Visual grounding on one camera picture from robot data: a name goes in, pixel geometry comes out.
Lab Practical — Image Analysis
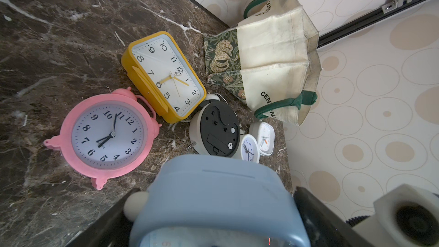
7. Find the small white round clock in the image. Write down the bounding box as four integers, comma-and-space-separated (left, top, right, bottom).
234, 134, 260, 164

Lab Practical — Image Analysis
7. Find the cream canvas tote bag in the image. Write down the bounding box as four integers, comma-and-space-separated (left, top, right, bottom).
204, 0, 321, 126

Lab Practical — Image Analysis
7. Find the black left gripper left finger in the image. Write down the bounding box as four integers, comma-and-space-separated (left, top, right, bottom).
66, 188, 140, 247

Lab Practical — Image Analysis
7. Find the white square orange-number clock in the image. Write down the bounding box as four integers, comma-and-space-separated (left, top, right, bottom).
249, 121, 275, 156

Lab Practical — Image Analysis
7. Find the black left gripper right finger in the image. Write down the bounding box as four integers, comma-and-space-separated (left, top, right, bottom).
293, 187, 371, 247

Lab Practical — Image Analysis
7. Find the white clock black back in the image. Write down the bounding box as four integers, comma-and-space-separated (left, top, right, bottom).
188, 94, 240, 158

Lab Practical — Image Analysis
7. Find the pink twin-bell alarm clock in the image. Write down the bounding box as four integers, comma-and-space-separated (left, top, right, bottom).
44, 88, 161, 191

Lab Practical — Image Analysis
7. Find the yellow square alarm clock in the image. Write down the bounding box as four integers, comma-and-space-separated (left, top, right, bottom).
121, 31, 207, 124

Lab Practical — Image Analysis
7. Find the blue square clock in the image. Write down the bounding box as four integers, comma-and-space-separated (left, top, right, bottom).
129, 154, 311, 247

